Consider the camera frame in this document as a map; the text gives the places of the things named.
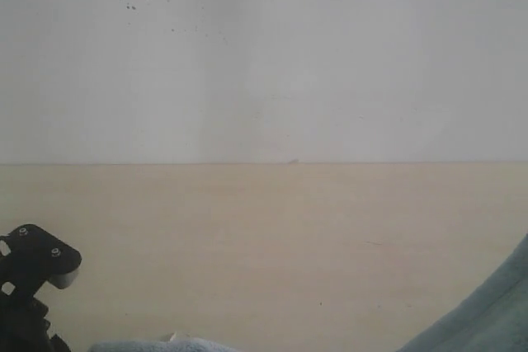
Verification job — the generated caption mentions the light blue terry towel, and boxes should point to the light blue terry towel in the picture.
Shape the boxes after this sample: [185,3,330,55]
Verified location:
[88,234,527,351]

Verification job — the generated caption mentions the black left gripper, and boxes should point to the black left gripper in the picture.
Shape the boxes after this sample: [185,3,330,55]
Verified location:
[1,291,71,352]

